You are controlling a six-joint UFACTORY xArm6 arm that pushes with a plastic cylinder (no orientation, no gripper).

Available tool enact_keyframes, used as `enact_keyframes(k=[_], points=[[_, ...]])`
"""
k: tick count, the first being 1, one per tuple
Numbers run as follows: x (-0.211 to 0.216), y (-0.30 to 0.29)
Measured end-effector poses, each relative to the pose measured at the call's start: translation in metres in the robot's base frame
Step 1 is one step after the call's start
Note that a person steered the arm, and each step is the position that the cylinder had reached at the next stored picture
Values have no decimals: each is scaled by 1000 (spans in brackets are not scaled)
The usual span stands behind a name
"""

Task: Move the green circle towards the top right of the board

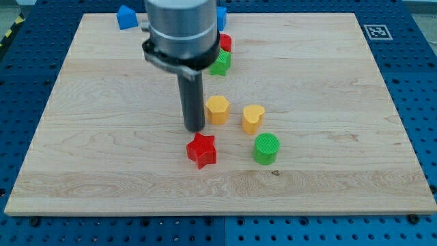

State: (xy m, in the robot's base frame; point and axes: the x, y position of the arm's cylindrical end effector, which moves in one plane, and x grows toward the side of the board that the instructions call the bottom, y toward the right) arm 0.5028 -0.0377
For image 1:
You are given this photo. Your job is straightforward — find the green circle block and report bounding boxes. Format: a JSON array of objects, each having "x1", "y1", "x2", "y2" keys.
[{"x1": 253, "y1": 133, "x2": 281, "y2": 165}]

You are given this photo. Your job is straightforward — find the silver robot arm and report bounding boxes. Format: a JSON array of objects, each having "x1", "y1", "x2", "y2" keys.
[{"x1": 145, "y1": 0, "x2": 219, "y2": 60}]

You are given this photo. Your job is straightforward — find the wooden board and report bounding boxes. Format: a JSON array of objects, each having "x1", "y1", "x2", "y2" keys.
[{"x1": 5, "y1": 14, "x2": 436, "y2": 217}]

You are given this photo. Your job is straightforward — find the yellow hexagon block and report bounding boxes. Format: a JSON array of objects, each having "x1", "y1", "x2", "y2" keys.
[{"x1": 206, "y1": 96, "x2": 230, "y2": 125}]

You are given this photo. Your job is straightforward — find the red star block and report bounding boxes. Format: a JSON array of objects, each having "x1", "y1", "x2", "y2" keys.
[{"x1": 186, "y1": 132, "x2": 216, "y2": 169}]

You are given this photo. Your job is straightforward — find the yellow heart block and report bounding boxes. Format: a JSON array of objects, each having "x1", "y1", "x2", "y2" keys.
[{"x1": 242, "y1": 105, "x2": 265, "y2": 135}]

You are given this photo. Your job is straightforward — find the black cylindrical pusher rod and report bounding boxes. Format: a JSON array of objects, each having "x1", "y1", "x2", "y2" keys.
[{"x1": 178, "y1": 74, "x2": 205, "y2": 132}]

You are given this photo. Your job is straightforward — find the green star block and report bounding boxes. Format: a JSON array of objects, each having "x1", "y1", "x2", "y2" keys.
[{"x1": 209, "y1": 49, "x2": 231, "y2": 77}]

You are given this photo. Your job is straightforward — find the red round block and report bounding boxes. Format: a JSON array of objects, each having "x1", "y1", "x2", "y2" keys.
[{"x1": 220, "y1": 33, "x2": 232, "y2": 52}]

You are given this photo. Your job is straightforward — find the blue cube block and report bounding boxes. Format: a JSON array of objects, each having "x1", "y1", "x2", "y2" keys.
[{"x1": 216, "y1": 6, "x2": 227, "y2": 31}]

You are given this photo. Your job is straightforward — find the blue pentagon block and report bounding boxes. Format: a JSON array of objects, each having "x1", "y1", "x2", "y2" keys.
[{"x1": 116, "y1": 5, "x2": 138, "y2": 30}]

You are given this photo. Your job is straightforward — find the white fiducial marker tag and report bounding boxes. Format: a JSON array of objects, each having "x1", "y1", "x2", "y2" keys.
[{"x1": 364, "y1": 24, "x2": 393, "y2": 40}]

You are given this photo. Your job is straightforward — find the black clamp ring with cable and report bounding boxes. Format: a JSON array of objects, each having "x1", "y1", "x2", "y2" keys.
[{"x1": 141, "y1": 31, "x2": 221, "y2": 82}]

